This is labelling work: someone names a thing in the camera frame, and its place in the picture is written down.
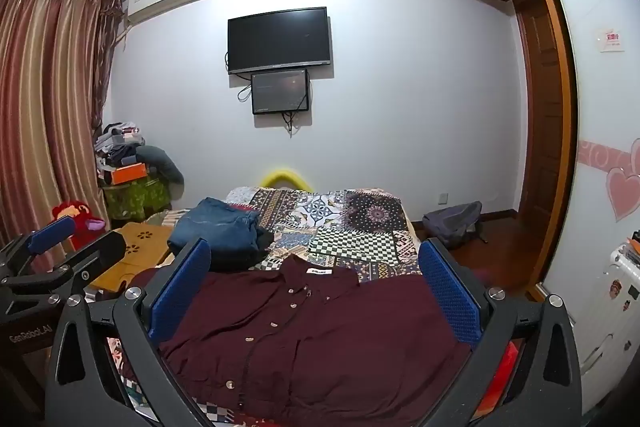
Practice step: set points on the black wall television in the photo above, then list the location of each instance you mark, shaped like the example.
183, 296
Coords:
279, 39

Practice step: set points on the small black monitor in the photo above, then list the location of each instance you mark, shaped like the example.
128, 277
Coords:
280, 91

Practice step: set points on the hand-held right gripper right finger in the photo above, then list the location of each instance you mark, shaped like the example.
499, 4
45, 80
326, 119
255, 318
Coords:
450, 294

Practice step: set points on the white appliance with stickers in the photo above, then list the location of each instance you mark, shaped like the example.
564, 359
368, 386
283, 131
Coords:
617, 287

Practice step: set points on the wooden door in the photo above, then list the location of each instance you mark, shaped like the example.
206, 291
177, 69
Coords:
537, 117

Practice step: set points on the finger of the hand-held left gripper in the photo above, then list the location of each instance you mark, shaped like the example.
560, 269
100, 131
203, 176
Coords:
50, 233
102, 249

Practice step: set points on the pile of clothes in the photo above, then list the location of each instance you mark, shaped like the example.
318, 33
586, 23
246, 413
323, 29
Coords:
117, 142

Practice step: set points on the yellow foam tube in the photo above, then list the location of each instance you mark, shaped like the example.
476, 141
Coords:
285, 174

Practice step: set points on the maroon button shirt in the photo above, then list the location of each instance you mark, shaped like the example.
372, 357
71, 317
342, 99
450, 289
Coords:
310, 332

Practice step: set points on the white sliding wardrobe door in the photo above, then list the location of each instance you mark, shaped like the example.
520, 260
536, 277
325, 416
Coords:
595, 107

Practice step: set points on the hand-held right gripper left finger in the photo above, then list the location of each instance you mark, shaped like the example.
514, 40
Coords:
180, 294

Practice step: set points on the striped red curtain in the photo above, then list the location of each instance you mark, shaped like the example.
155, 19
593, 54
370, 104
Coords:
45, 107

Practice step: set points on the red plush toy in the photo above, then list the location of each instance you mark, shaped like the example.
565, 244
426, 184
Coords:
67, 212

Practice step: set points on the wooden lap desk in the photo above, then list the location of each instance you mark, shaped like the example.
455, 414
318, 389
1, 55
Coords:
135, 247

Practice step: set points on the orange box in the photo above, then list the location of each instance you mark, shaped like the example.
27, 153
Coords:
129, 173

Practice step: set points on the red orange item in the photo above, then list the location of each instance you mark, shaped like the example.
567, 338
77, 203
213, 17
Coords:
502, 377

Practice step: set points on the folded blue jeans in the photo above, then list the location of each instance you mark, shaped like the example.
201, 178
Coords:
220, 227

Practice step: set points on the grey backpack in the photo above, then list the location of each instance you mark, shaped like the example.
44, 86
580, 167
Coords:
452, 222

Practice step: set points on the patchwork bedspread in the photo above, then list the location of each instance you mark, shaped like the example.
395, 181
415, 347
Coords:
350, 227

